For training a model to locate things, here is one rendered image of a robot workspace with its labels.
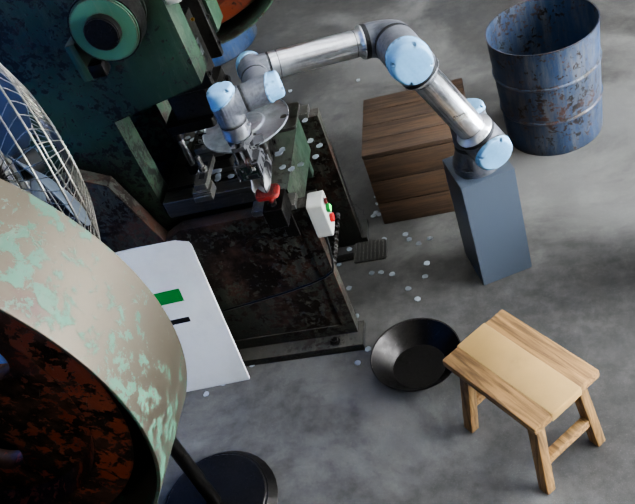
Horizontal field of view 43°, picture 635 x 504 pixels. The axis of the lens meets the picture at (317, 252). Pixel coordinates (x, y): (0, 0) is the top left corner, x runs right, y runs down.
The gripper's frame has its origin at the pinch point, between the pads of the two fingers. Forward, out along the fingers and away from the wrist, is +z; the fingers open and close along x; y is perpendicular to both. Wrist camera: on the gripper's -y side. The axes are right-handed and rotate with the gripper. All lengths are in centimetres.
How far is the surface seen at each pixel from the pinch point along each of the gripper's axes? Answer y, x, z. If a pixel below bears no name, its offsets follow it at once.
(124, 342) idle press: 110, 16, -62
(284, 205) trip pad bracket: -0.3, 3.0, 8.1
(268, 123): -30.6, -2.3, -1.2
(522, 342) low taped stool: 33, 63, 44
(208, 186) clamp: -10.6, -21.0, 3.4
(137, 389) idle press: 114, 16, -56
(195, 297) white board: -2, -39, 40
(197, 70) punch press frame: -14.8, -10.0, -32.7
